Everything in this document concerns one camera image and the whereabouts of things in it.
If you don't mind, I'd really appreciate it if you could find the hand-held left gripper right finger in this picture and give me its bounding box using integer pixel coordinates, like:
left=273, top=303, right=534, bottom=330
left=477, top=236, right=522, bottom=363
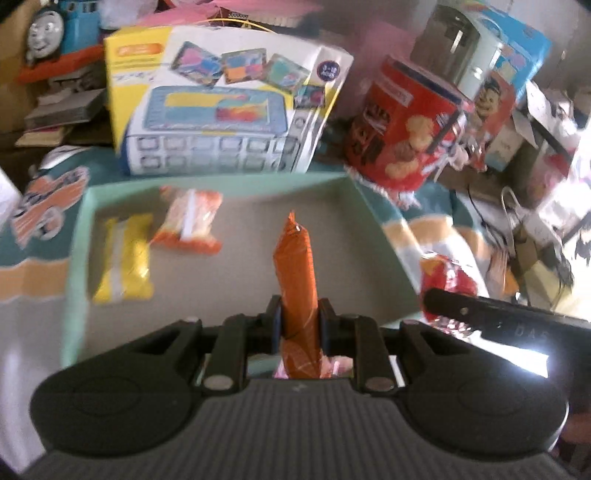
left=320, top=298, right=477, bottom=394

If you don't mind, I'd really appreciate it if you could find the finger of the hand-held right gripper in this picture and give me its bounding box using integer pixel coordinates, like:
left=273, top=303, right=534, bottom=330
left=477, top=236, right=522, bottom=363
left=423, top=288, right=491, bottom=335

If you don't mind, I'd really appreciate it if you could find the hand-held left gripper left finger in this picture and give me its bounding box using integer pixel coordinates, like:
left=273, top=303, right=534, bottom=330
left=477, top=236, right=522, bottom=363
left=124, top=296, right=283, bottom=393

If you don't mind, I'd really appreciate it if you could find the red orange snack packet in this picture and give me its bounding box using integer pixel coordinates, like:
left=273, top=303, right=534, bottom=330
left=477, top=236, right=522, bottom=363
left=419, top=253, right=478, bottom=334

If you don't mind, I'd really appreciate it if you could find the pale green cardboard box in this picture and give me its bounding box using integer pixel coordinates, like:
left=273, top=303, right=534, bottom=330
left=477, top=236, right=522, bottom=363
left=60, top=173, right=423, bottom=370

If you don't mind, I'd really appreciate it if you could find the orange white peanut packet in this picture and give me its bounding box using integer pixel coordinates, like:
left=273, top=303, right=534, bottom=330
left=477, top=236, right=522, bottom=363
left=151, top=187, right=225, bottom=256

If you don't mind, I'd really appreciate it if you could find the yellow snack packet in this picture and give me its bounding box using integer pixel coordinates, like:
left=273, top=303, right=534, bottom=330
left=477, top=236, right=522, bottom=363
left=91, top=215, right=154, bottom=304

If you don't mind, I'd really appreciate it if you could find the red biscuit box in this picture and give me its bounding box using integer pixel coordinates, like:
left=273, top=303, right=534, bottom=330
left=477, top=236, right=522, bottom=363
left=344, top=55, right=468, bottom=192

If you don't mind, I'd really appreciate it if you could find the red cartoon face box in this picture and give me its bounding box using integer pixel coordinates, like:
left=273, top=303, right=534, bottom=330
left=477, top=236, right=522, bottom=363
left=462, top=69, right=519, bottom=172

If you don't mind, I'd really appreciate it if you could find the yellow white toy tablet box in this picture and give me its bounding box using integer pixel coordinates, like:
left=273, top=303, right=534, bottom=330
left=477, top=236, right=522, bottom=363
left=104, top=25, right=355, bottom=177

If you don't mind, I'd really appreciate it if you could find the teal printed blanket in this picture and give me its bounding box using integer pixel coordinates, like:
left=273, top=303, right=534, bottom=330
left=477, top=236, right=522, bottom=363
left=0, top=148, right=502, bottom=324

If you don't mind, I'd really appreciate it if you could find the blue printed box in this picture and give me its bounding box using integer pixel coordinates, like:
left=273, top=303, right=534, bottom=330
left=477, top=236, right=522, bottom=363
left=464, top=0, right=553, bottom=95

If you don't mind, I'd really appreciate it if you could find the white printed paper sheet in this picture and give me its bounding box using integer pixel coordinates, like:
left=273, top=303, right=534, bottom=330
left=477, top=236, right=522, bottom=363
left=0, top=166, right=22, bottom=223

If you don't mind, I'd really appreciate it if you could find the pink cloth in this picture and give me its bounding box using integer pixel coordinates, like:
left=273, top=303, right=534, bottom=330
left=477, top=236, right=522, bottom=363
left=133, top=0, right=326, bottom=29

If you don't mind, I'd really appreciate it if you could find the blue train toy with face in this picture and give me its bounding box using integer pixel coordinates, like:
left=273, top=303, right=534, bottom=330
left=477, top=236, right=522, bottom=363
left=18, top=0, right=106, bottom=85

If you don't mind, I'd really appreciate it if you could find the brown cardboard box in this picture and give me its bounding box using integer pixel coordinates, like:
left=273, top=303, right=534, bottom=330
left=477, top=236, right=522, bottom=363
left=0, top=9, right=34, bottom=136

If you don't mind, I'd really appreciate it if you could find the black cable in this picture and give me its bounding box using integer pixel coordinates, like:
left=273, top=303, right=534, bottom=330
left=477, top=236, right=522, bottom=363
left=464, top=182, right=513, bottom=245

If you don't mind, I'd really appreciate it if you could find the white wire hanger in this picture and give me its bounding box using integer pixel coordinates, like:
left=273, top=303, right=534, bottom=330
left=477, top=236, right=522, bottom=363
left=501, top=186, right=533, bottom=252

